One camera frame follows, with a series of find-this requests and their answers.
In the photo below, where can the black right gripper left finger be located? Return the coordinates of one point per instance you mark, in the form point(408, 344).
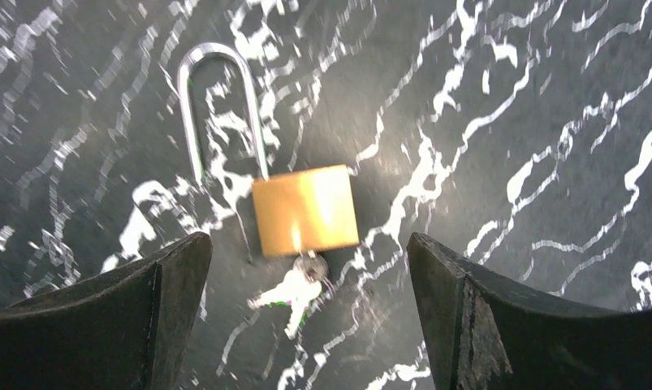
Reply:
point(124, 329)

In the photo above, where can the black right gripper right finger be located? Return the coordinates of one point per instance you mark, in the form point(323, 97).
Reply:
point(483, 330)

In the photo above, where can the silver keys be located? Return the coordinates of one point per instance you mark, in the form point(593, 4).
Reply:
point(297, 290)

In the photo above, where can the large brass padlock shackle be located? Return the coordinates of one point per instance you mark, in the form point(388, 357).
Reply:
point(304, 212)

